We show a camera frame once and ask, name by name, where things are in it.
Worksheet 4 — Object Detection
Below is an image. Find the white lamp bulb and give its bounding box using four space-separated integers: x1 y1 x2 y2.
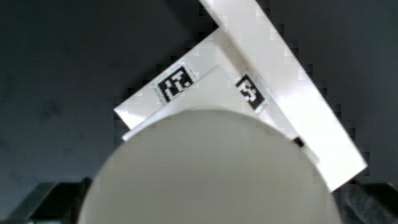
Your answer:
79 110 344 224

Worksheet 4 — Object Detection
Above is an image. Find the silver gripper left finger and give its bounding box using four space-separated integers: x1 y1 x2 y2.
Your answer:
0 177 93 224

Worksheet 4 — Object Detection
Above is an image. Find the white foam border frame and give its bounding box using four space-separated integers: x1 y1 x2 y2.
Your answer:
200 0 368 190

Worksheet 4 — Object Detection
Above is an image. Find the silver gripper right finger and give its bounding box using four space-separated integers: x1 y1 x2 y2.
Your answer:
333 180 398 224

